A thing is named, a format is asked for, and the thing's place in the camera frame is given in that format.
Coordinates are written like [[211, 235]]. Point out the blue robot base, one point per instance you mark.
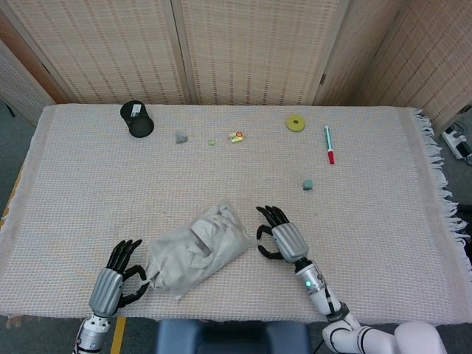
[[232, 337]]

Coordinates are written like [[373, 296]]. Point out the white grey clothes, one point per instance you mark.
[[177, 258]]

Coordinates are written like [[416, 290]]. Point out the woven folding screen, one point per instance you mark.
[[250, 51]]

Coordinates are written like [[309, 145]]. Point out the crumpled grey cloth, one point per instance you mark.
[[236, 247]]

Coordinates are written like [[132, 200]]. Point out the pink white woven tablecloth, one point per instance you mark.
[[332, 228]]

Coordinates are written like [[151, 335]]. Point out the white power strip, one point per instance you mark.
[[459, 144]]

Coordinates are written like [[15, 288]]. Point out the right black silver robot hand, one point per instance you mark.
[[289, 243]]

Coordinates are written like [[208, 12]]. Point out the grey crumpled lump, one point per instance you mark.
[[181, 138]]

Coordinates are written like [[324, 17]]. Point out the teal cube eraser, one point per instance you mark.
[[308, 185]]

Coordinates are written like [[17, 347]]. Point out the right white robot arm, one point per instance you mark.
[[321, 295]]

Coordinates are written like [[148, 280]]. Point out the green marker with red cap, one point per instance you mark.
[[328, 144]]

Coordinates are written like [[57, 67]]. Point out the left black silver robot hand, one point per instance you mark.
[[105, 291]]

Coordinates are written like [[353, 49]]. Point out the black mesh pen holder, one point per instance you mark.
[[136, 121]]

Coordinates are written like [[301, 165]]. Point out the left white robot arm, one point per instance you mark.
[[92, 333]]

